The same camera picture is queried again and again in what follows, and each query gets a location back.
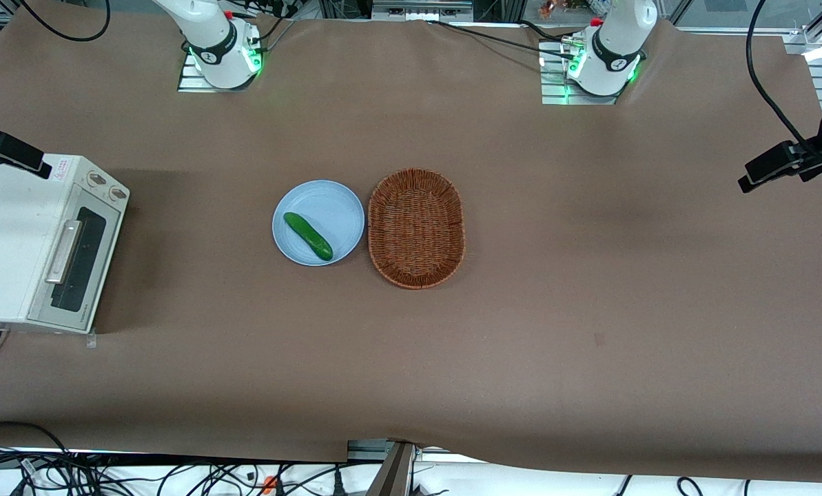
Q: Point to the white toaster oven body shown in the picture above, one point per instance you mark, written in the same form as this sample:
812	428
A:
4	234

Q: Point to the green cucumber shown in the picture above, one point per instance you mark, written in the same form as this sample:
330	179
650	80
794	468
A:
307	235

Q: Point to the aluminium left arm base plate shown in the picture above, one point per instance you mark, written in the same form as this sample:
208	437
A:
552	94

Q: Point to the brown oval wicker basket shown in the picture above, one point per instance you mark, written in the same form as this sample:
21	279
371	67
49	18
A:
416	231

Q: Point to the round beige oven knob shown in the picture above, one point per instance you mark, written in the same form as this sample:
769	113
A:
116	193
96	179

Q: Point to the aluminium rear frame rail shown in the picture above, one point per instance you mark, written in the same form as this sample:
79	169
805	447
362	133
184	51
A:
417	10

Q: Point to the clear plastic stopper block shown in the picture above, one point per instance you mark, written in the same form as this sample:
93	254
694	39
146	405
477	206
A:
91	339

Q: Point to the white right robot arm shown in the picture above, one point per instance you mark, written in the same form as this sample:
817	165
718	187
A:
218	41

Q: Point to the light blue round plate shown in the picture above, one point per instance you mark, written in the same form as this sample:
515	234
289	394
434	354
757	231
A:
328	207

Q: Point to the brown paper table cover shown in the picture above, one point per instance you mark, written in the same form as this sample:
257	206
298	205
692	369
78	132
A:
590	241

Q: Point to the aluminium profile post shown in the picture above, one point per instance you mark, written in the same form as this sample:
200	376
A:
397	475

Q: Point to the aluminium right arm base plate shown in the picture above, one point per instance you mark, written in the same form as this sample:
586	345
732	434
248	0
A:
190	84

